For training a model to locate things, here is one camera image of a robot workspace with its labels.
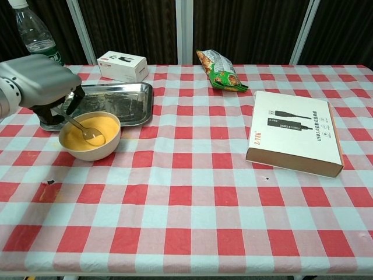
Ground white partition post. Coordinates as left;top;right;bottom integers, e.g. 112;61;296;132
290;0;321;65
66;0;98;65
175;0;195;65

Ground green snack bag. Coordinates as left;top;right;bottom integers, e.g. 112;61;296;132
196;48;249;93

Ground metal spoon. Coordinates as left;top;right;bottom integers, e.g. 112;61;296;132
51;107;103;141

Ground stainless steel rectangular tray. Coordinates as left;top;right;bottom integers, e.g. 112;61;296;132
39;82;154;132

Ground large white cable box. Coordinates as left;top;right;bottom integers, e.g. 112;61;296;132
245;90;345;178

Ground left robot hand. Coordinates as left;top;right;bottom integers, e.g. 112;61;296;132
0;54;86;127

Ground clear plastic water bottle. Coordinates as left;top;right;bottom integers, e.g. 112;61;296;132
8;0;65;67

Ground small white product box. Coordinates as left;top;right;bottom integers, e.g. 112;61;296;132
96;51;149;83

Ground red white checked tablecloth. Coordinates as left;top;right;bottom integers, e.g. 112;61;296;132
0;64;373;277

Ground beige bowl of orange powder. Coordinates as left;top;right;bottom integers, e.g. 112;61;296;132
58;111;122;162

